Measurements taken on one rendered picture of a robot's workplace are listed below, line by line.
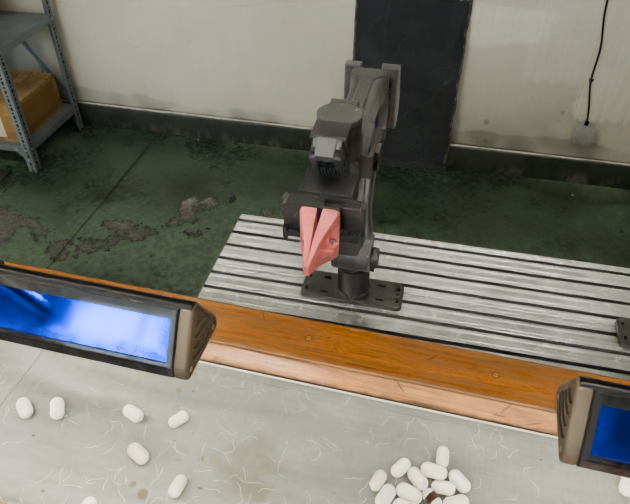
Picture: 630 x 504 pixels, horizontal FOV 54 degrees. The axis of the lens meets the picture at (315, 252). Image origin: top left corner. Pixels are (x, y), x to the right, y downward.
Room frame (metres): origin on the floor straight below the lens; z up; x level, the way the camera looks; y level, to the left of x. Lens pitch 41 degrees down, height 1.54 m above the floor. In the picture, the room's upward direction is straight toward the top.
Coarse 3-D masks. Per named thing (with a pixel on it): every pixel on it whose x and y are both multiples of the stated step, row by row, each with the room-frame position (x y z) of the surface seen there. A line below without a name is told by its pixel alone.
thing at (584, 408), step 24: (576, 384) 0.33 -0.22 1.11; (600, 384) 0.33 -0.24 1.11; (624, 384) 0.33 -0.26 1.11; (576, 408) 0.31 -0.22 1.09; (600, 408) 0.31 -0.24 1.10; (624, 408) 0.31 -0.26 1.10; (576, 432) 0.30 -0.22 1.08; (600, 432) 0.30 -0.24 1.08; (624, 432) 0.30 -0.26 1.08; (576, 456) 0.29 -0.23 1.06; (600, 456) 0.29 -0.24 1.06; (624, 456) 0.29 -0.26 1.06
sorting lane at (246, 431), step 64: (0, 384) 0.61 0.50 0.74; (64, 384) 0.61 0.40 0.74; (128, 384) 0.61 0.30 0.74; (192, 384) 0.61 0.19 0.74; (256, 384) 0.61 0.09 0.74; (0, 448) 0.50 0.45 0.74; (64, 448) 0.50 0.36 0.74; (192, 448) 0.50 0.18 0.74; (256, 448) 0.50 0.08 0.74; (320, 448) 0.50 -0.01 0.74; (384, 448) 0.50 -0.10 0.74; (448, 448) 0.50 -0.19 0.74; (512, 448) 0.50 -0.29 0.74
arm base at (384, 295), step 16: (320, 272) 0.94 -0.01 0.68; (352, 272) 0.87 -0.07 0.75; (368, 272) 0.87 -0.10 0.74; (304, 288) 0.89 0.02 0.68; (320, 288) 0.89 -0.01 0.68; (336, 288) 0.88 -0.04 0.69; (352, 288) 0.86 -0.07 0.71; (368, 288) 0.88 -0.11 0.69; (384, 288) 0.89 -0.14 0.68; (400, 288) 0.89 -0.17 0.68; (368, 304) 0.85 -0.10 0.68; (384, 304) 0.85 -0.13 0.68; (400, 304) 0.85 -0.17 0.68
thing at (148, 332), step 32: (0, 288) 0.46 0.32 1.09; (32, 288) 0.45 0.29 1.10; (64, 288) 0.45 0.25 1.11; (96, 288) 0.44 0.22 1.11; (0, 320) 0.44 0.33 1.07; (32, 320) 0.44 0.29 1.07; (64, 320) 0.43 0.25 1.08; (96, 320) 0.43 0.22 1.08; (128, 320) 0.42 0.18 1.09; (160, 320) 0.41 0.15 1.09; (192, 320) 0.41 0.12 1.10; (64, 352) 0.42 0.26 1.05; (96, 352) 0.41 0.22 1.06; (128, 352) 0.40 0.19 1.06; (160, 352) 0.40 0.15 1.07; (192, 352) 0.40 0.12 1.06
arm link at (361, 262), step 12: (384, 108) 0.97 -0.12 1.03; (384, 120) 0.96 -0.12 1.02; (384, 132) 0.96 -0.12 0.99; (360, 180) 0.91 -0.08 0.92; (372, 180) 0.92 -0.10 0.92; (360, 192) 0.90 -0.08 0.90; (372, 192) 0.91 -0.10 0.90; (372, 228) 0.88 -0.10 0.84; (372, 240) 0.87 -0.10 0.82; (360, 252) 0.85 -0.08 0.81; (336, 264) 0.85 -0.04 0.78; (348, 264) 0.84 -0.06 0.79; (360, 264) 0.84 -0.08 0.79
